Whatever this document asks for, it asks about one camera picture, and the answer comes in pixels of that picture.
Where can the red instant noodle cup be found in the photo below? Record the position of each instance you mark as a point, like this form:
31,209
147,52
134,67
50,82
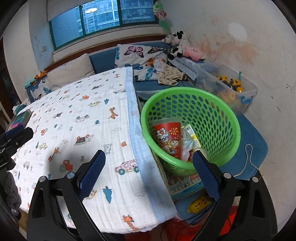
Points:
167,133

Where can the green plastic mesh basket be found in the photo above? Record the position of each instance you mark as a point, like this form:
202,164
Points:
214,122

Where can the black white plush cow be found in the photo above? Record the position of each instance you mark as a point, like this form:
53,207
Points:
181,41

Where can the orange plush toy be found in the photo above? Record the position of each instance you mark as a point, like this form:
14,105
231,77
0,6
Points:
41,75

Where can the yellow toy truck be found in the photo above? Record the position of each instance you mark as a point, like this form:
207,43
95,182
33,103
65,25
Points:
234,84

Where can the blue sofa cushion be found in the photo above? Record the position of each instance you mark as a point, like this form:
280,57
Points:
103,60

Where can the clear plastic toy bin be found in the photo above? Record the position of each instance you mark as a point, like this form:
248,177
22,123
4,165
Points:
206,80

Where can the window with green frame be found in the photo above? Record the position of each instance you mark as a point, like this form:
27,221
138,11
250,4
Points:
70,21

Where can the blue floor mat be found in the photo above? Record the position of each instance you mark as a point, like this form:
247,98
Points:
251,152

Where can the beige cushion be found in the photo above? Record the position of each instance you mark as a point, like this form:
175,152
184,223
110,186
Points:
70,72

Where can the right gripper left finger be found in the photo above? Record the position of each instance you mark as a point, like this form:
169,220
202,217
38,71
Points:
45,219

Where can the yellow power strip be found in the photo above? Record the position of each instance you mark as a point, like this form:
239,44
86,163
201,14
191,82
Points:
199,204

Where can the grey patterned cloth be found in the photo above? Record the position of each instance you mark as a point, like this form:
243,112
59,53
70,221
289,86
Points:
186,66

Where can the paper flower decoration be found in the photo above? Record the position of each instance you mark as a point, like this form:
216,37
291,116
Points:
159,12

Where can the colourful box on table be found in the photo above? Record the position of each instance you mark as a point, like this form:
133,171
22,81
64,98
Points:
20,119

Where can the plastic bottle in basket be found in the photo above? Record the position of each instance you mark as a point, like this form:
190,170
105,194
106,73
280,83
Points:
190,134

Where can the red bag on floor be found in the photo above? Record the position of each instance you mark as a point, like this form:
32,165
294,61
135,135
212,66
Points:
175,229

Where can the grey plush toy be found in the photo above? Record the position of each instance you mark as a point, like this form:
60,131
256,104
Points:
169,39

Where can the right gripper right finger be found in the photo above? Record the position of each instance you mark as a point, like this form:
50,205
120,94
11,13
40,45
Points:
243,209

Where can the beige crumpled clothing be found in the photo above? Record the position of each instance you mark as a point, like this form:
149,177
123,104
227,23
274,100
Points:
168,75

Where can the printed white table blanket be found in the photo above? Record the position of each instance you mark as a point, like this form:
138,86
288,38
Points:
70,125

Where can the pink plush toy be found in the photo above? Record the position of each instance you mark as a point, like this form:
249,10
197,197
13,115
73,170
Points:
194,53

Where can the butterfly print pillow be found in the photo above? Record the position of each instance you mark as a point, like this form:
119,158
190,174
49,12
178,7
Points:
141,58

